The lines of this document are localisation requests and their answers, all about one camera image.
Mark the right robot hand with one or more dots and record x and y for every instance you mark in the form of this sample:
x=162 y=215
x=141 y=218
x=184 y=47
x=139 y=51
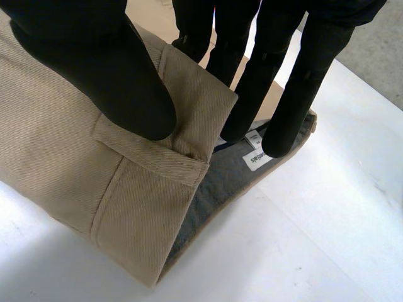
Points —
x=113 y=69

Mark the beige shorts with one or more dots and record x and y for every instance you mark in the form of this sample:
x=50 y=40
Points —
x=94 y=176

